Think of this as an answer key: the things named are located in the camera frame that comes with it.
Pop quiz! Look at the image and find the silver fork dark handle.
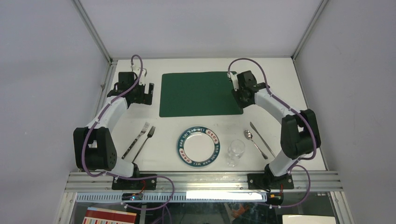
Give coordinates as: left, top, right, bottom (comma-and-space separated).
121, 122, 149, 159

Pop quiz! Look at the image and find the silver table knife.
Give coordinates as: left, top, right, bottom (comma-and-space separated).
249, 121, 276, 157

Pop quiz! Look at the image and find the clear drinking glass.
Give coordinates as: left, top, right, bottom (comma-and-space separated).
226, 140, 245, 167

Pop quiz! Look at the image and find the slim silver fork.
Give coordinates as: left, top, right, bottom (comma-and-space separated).
132, 126, 156, 163

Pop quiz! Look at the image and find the white slotted cable duct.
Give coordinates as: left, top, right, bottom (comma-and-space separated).
76, 191, 267, 203

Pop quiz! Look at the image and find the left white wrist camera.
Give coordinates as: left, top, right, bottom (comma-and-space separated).
131, 65, 147, 86

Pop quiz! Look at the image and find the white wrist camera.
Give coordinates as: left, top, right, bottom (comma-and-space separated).
227, 72, 240, 91
131, 65, 147, 86

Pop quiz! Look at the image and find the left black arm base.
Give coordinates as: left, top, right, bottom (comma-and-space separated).
112, 173, 157, 190

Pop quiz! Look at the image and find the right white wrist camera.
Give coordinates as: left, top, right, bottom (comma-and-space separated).
227, 72, 240, 91

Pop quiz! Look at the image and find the orange object under table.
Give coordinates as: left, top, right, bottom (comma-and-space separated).
231, 204, 250, 219

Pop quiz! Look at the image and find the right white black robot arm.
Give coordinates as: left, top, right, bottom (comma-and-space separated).
227, 70, 321, 189

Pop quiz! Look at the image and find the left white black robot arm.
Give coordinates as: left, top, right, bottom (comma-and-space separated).
73, 68, 154, 189

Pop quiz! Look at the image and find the silver spoon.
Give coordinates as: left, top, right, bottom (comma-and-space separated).
244, 130, 268, 160

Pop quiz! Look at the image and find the white box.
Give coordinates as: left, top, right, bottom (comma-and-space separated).
282, 215, 336, 224

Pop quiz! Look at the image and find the aluminium frame rail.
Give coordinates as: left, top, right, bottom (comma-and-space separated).
64, 170, 344, 193

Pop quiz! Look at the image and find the dark green placemat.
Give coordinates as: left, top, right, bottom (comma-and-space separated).
159, 71, 243, 118

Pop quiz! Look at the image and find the red striped book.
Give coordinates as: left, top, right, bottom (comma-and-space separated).
82, 207, 137, 224

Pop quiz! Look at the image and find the white plate teal rim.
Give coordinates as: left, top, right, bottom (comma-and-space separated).
176, 126, 220, 168

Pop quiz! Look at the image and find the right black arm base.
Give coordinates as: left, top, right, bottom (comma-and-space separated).
247, 173, 294, 191

